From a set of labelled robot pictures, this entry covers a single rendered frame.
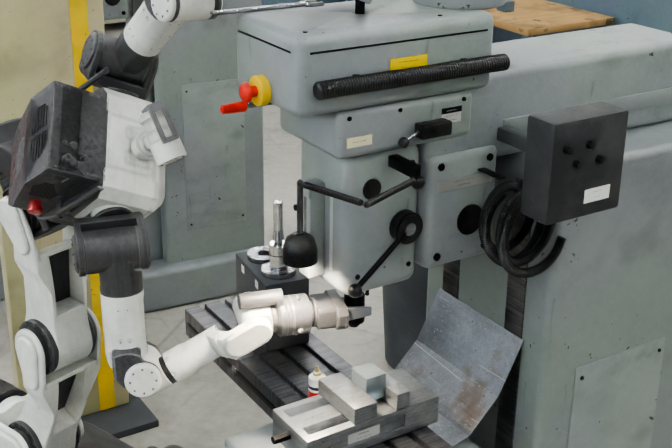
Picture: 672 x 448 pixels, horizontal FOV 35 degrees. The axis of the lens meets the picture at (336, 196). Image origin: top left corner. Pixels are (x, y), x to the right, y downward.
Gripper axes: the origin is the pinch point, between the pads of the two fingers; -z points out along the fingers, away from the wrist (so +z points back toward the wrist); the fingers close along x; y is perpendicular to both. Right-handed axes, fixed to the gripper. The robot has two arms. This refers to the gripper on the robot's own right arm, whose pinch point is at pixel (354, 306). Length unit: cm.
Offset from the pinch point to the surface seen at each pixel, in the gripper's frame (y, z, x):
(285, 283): 8.9, 7.2, 33.3
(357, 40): -64, 5, -15
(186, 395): 123, 13, 173
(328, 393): 17.7, 7.4, -5.6
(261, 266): 8.5, 10.9, 44.0
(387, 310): 97, -72, 173
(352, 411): 17.1, 4.8, -14.9
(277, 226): -4.7, 8.0, 38.3
